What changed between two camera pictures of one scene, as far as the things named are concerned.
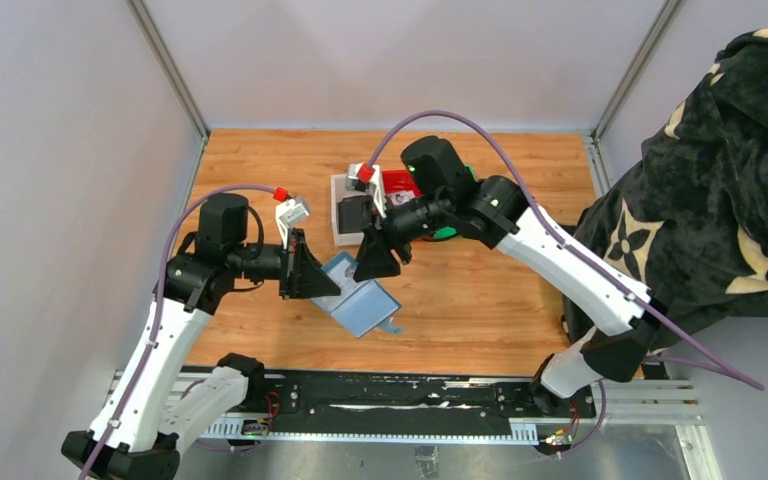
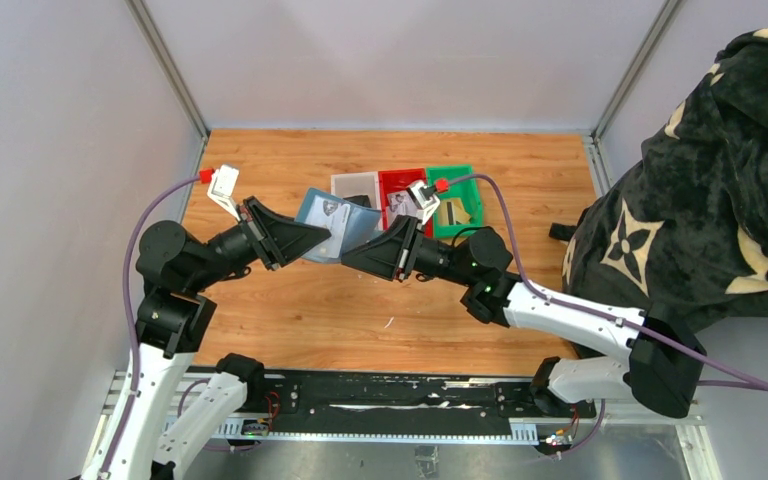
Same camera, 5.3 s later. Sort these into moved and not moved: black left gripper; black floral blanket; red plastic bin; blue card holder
Moved: black left gripper; blue card holder
Not moved: black floral blanket; red plastic bin
